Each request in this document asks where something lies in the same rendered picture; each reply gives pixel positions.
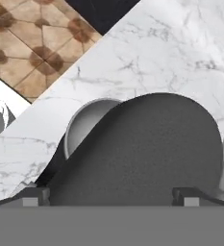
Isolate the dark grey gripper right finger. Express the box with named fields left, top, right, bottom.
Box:
left=172, top=186, right=224, bottom=208

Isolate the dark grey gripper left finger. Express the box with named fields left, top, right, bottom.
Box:
left=0, top=186, right=51, bottom=208

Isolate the dark grey stand mixer head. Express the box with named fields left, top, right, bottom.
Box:
left=47, top=92, right=224, bottom=207

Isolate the grey stand mixer bowl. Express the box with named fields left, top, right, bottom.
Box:
left=62, top=97, right=123, bottom=160

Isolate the dark cupboard run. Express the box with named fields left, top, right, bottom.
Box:
left=64, top=0, right=141, bottom=37

